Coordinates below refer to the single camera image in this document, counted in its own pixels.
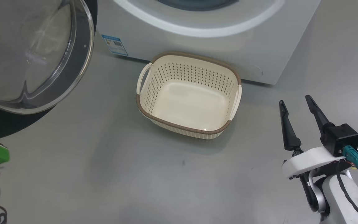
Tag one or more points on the round glass washing machine door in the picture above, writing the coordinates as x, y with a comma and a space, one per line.
36, 56

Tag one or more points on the white front-load washing machine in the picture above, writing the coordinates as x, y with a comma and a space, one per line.
228, 40

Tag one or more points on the blue white energy label sticker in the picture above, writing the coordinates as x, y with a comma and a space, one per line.
115, 45

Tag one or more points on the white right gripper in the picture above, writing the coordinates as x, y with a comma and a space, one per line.
309, 160

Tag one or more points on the cream perforated laundry basket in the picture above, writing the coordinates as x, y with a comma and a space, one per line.
191, 102

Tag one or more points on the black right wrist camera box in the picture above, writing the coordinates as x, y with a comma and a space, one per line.
342, 137

